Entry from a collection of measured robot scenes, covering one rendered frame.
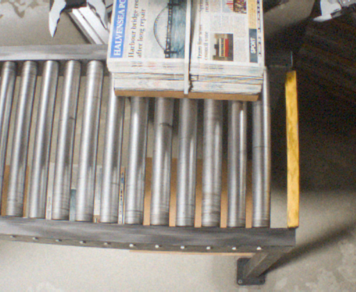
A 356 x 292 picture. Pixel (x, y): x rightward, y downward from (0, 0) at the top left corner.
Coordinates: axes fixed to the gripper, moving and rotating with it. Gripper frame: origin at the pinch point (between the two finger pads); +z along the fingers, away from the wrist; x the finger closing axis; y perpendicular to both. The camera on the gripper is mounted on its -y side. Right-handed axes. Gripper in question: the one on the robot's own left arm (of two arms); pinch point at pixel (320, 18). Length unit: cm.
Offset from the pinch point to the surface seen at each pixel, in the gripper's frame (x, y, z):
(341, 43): -30.3, -13.1, 4.5
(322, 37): -29.5, -9.0, 9.8
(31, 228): 68, -18, 71
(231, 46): 39.9, 4.2, 13.2
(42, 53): 39, 22, 67
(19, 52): 42, 25, 73
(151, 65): 49, 7, 30
